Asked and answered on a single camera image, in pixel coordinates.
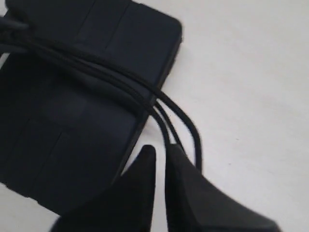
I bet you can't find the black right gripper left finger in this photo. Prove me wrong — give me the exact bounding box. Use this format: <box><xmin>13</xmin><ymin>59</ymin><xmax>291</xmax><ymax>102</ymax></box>
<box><xmin>52</xmin><ymin>145</ymin><xmax>156</xmax><ymax>232</ymax></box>

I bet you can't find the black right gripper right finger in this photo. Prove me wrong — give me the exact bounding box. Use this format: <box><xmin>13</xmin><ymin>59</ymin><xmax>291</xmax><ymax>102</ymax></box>
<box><xmin>165</xmin><ymin>144</ymin><xmax>280</xmax><ymax>232</ymax></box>

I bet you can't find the black plastic carrying case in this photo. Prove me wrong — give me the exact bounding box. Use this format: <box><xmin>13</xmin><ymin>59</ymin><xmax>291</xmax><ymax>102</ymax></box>
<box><xmin>0</xmin><ymin>0</ymin><xmax>182</xmax><ymax>214</ymax></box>

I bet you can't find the black braided rope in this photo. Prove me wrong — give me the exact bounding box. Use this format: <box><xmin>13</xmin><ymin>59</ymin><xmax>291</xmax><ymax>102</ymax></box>
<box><xmin>0</xmin><ymin>14</ymin><xmax>205</xmax><ymax>174</ymax></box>

